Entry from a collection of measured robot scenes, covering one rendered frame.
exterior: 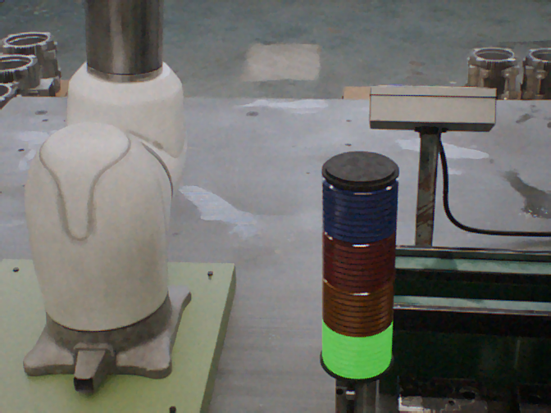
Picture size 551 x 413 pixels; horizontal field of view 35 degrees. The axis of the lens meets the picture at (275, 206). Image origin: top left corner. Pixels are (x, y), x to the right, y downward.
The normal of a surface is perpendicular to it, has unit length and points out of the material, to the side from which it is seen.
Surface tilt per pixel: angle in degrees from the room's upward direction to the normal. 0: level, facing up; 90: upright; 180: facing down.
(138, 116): 75
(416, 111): 58
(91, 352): 7
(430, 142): 90
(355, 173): 0
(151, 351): 15
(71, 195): 68
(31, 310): 0
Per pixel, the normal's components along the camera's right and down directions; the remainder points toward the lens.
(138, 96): 0.35, -0.16
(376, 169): -0.03, -0.88
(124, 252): 0.54, 0.33
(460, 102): -0.12, -0.07
